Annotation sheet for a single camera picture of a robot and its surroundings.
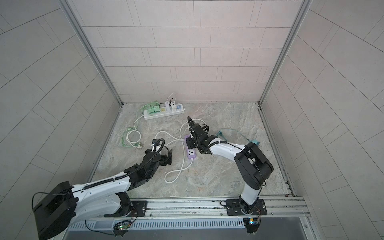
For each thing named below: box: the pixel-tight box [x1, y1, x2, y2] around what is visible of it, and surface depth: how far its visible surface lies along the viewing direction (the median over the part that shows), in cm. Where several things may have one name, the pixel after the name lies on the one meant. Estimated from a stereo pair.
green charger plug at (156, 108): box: [153, 105, 161, 113], surface depth 107 cm
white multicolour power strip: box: [143, 103, 185, 120], surface depth 110 cm
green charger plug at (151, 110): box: [147, 107, 155, 114], surface depth 107 cm
